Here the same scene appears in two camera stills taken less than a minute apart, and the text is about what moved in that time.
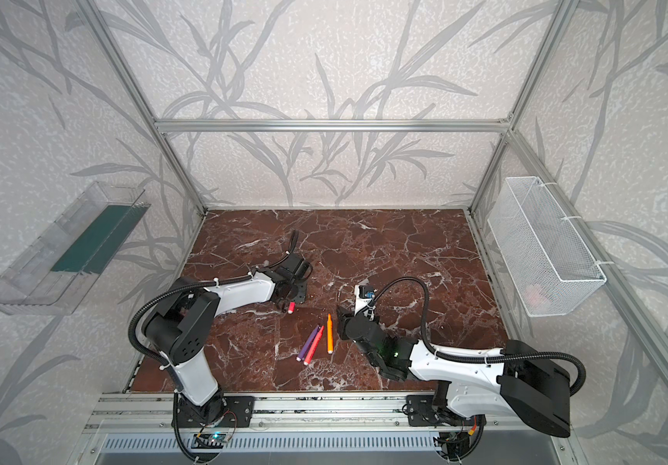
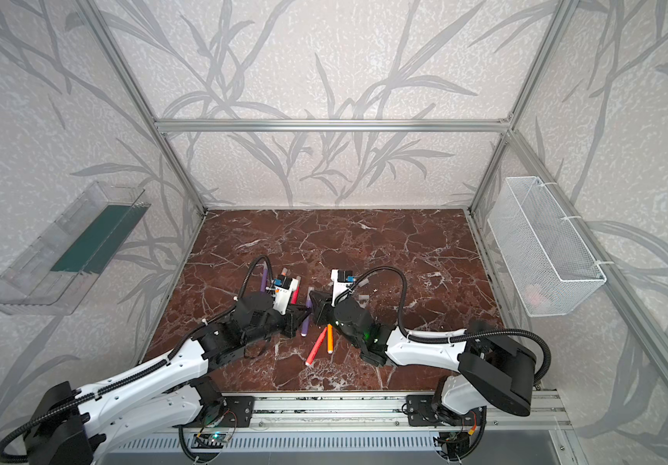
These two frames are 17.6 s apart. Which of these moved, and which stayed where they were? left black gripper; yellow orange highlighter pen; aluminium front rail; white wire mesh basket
Moved: left black gripper
Stayed: white wire mesh basket; yellow orange highlighter pen; aluminium front rail
